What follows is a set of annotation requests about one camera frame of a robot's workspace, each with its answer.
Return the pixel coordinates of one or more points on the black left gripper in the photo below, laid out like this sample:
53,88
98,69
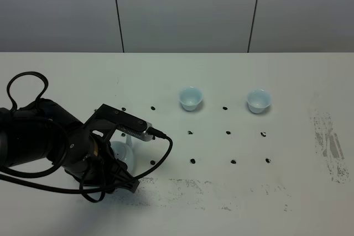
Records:
91,162

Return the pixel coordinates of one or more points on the light blue porcelain teapot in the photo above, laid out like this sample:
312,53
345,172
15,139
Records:
123,151

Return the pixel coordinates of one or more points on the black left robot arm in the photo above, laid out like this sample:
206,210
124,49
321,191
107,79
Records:
42,137

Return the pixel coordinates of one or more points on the left light blue teacup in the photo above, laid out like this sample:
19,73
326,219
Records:
191,99

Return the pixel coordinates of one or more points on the light blue teacup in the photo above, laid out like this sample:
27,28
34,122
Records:
191,99
259,102

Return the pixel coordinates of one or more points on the right light blue teacup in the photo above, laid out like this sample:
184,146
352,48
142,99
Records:
259,102

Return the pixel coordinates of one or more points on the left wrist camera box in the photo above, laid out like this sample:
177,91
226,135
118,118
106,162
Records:
108,119

